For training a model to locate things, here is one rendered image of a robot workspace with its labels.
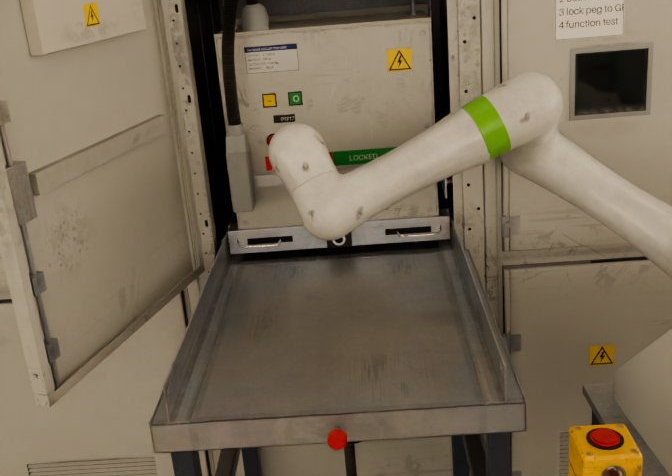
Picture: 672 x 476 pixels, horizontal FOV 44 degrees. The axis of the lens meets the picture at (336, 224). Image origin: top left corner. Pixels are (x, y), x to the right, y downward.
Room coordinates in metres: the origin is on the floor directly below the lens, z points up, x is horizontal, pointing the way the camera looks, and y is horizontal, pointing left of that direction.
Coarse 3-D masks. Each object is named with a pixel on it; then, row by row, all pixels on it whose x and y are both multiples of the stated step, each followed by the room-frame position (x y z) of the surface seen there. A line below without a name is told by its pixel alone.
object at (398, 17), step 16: (352, 16) 2.10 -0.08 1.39; (368, 16) 2.06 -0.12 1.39; (384, 16) 2.03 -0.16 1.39; (400, 16) 2.00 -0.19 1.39; (416, 16) 1.97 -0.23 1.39; (240, 32) 1.90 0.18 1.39; (256, 32) 1.90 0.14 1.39; (272, 32) 1.90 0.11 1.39; (432, 64) 1.89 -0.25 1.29; (432, 80) 1.88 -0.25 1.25; (224, 112) 1.90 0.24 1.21
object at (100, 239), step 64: (0, 0) 1.41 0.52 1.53; (64, 0) 1.52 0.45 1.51; (128, 0) 1.72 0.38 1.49; (0, 64) 1.38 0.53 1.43; (64, 64) 1.53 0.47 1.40; (128, 64) 1.74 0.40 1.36; (0, 128) 1.32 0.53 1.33; (64, 128) 1.50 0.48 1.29; (128, 128) 1.69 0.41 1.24; (0, 192) 1.28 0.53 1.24; (64, 192) 1.47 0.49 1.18; (128, 192) 1.66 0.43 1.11; (192, 192) 1.86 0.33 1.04; (64, 256) 1.43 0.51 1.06; (128, 256) 1.62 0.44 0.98; (64, 320) 1.40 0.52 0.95; (128, 320) 1.59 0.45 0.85; (64, 384) 1.32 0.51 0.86
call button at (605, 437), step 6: (594, 432) 0.98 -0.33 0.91; (600, 432) 0.97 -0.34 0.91; (606, 432) 0.97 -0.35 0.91; (612, 432) 0.97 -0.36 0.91; (594, 438) 0.96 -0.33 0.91; (600, 438) 0.96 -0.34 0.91; (606, 438) 0.96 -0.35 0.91; (612, 438) 0.96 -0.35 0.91; (618, 438) 0.96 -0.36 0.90; (600, 444) 0.95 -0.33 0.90; (606, 444) 0.95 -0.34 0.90; (612, 444) 0.95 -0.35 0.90
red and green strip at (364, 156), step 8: (336, 152) 1.89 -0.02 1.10; (344, 152) 1.89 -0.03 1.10; (352, 152) 1.89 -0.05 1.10; (360, 152) 1.89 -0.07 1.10; (368, 152) 1.89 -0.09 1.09; (376, 152) 1.89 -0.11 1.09; (384, 152) 1.89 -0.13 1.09; (336, 160) 1.89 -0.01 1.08; (344, 160) 1.89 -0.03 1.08; (352, 160) 1.89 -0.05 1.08; (360, 160) 1.89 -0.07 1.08; (368, 160) 1.89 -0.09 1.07
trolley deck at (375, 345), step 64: (384, 256) 1.84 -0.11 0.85; (256, 320) 1.55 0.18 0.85; (320, 320) 1.52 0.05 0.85; (384, 320) 1.50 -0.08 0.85; (448, 320) 1.47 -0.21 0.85; (256, 384) 1.29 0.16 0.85; (320, 384) 1.27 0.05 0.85; (384, 384) 1.25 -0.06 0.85; (448, 384) 1.23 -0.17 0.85; (512, 384) 1.22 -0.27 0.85; (192, 448) 1.18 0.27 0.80
